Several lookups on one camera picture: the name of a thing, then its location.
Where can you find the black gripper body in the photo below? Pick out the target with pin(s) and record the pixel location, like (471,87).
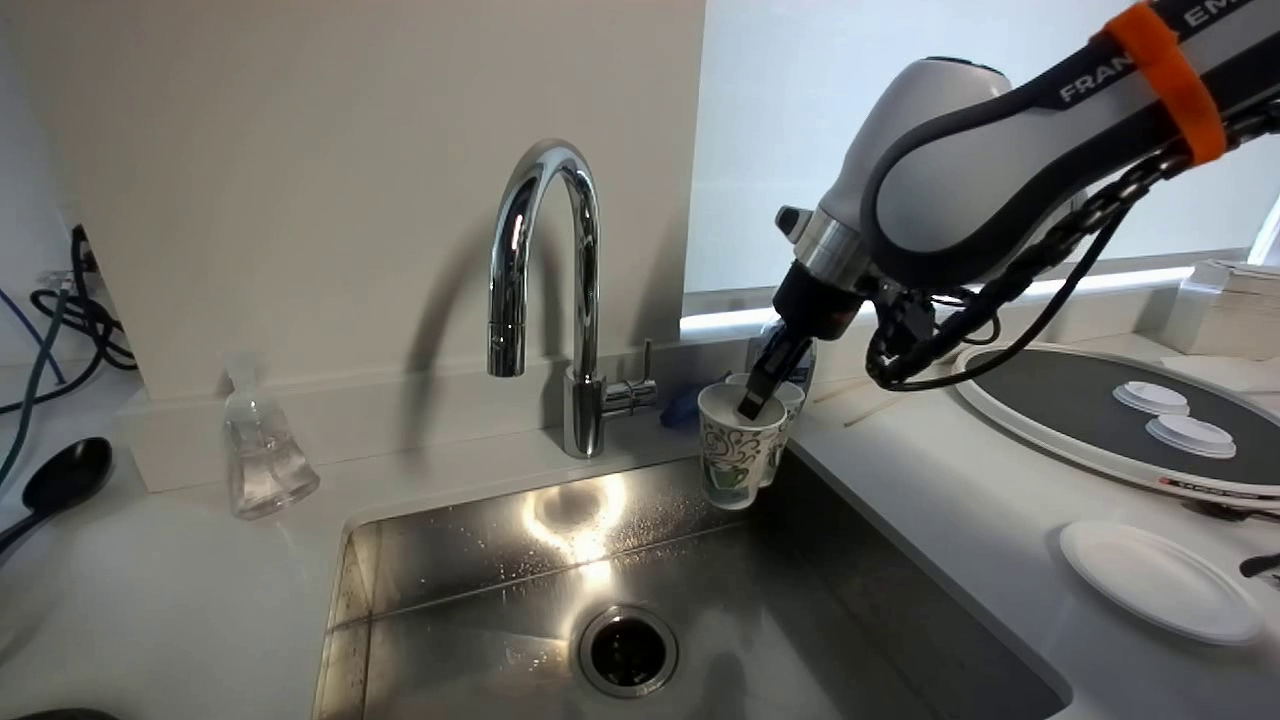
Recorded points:
(821,302)

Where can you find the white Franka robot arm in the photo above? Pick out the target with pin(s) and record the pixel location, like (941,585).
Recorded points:
(963,173)

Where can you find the white window blind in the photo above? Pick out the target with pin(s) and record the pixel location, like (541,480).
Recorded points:
(774,105)

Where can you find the stainless steel sink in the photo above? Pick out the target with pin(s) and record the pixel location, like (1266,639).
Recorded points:
(802,615)

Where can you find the white window sill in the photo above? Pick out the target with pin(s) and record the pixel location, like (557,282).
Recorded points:
(1134,282)

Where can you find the round black white-rimmed tray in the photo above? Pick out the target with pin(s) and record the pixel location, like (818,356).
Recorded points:
(1052,400)

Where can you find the small white plate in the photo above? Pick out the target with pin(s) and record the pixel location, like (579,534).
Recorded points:
(1159,583)

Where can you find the chrome gooseneck faucet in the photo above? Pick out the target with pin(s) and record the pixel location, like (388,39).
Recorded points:
(579,265)

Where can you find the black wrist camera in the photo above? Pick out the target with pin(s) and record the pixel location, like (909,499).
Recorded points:
(904,318)

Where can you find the white plastic cup lid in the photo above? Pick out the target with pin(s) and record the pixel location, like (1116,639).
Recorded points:
(1188,433)
(1150,399)

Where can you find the patterned paper cup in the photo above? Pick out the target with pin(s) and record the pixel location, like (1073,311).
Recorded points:
(737,462)
(792,406)

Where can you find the round sink drain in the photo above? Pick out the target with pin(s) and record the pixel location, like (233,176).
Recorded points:
(624,648)

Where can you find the clear soap dispenser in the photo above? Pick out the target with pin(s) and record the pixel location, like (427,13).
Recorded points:
(265,455)

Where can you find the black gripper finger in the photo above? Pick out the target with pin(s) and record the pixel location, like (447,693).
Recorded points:
(761,372)
(792,361)

